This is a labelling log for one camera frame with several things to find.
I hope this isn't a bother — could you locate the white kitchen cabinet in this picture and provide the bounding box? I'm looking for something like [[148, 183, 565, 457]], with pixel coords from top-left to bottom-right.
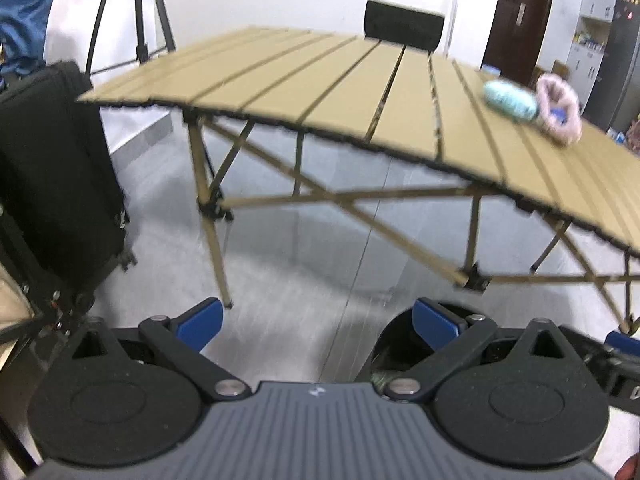
[[567, 0, 616, 91]]

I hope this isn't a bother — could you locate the white mop pole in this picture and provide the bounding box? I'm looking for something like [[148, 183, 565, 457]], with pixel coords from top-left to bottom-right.
[[442, 0, 463, 56]]

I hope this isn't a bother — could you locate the teal scrunchie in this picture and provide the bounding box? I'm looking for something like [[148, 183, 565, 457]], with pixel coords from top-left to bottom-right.
[[482, 79, 540, 122]]

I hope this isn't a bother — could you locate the black round waste bin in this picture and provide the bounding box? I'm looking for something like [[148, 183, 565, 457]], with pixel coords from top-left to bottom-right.
[[352, 302, 501, 387]]

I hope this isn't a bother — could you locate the black tripod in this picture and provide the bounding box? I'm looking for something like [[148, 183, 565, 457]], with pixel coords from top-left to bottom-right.
[[85, 0, 177, 76]]

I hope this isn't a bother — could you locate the black folding chair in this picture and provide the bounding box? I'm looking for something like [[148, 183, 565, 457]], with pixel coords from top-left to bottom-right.
[[364, 0, 446, 54]]

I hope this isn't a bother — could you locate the pink scrunchie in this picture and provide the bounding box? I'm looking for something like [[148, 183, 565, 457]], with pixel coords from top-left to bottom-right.
[[535, 72, 584, 147]]

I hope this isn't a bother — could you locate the blue fabric bag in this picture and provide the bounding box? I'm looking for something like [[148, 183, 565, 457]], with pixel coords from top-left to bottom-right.
[[0, 0, 64, 79]]

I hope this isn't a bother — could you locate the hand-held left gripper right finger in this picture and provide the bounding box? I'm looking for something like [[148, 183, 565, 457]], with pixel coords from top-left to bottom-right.
[[383, 297, 584, 403]]

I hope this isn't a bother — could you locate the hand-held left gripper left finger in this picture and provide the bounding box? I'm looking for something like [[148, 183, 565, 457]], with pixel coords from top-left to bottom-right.
[[70, 297, 253, 403]]

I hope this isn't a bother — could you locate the grey refrigerator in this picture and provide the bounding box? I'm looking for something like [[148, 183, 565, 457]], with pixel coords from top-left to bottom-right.
[[582, 0, 640, 131]]

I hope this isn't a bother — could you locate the folding slatted table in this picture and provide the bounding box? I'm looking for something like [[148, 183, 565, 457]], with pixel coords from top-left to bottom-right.
[[75, 25, 640, 327]]

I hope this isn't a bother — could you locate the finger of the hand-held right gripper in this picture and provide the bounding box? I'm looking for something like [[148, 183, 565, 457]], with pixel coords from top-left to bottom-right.
[[560, 325, 640, 363]]

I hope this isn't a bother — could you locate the dark brown door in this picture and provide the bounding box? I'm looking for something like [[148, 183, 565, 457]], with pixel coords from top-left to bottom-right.
[[482, 0, 560, 72]]

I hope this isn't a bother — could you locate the black suitcase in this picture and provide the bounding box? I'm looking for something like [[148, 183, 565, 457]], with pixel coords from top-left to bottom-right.
[[0, 60, 139, 301]]

